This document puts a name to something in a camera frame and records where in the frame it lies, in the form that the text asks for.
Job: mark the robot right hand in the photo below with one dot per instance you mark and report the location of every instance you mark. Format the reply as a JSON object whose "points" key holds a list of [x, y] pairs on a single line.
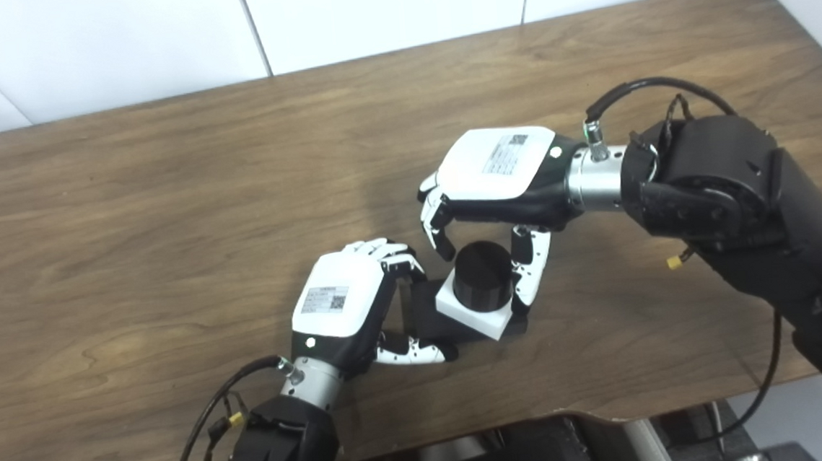
{"points": [[479, 175]]}

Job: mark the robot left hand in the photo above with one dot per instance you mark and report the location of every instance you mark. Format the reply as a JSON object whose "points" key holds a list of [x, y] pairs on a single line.
{"points": [[343, 293]]}

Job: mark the black peg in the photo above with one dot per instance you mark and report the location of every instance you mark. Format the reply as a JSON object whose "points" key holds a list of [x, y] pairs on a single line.
{"points": [[483, 276]]}

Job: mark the white square piece with hole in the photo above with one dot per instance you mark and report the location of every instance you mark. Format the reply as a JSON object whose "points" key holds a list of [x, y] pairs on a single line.
{"points": [[471, 319]]}

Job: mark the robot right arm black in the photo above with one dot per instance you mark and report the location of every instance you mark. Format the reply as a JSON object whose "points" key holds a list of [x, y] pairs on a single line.
{"points": [[741, 193]]}

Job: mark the robot torso black gray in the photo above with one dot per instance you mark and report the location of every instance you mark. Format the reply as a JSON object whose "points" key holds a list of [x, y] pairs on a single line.
{"points": [[535, 453]]}

